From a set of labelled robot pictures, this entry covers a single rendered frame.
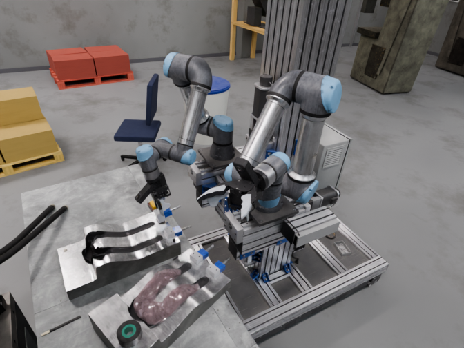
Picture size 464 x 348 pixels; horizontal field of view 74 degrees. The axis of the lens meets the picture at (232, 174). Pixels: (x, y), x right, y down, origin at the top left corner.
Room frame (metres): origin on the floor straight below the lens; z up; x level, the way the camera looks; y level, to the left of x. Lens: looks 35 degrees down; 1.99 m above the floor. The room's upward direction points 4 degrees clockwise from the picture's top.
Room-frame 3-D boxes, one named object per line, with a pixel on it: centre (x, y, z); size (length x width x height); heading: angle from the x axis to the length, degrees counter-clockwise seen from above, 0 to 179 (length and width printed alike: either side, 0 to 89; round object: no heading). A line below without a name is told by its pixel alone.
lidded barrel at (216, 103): (3.77, 0.39, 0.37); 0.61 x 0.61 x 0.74
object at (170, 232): (1.08, 0.24, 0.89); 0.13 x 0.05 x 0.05; 124
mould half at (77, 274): (0.98, 0.50, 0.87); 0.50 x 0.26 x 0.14; 124
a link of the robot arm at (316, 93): (1.08, -0.29, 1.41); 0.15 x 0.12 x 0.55; 55
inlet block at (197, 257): (0.98, 0.11, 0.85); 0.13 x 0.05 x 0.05; 141
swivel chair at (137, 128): (2.99, 1.02, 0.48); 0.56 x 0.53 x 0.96; 114
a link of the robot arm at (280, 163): (0.87, -0.14, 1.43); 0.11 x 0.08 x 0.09; 145
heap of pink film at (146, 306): (0.74, 0.24, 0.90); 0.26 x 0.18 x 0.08; 141
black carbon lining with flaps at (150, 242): (0.98, 0.48, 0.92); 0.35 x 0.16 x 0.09; 124
